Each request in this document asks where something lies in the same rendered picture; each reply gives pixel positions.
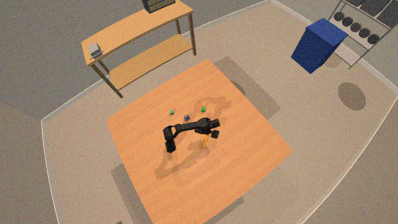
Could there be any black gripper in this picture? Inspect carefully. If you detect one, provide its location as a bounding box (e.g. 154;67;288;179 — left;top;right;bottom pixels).
195;129;220;139

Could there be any orange bar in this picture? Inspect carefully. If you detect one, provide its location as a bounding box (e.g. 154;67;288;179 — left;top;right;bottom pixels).
200;134;210;148

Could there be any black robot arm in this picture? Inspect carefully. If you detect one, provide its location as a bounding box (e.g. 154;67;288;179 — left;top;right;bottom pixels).
163;118;221;153

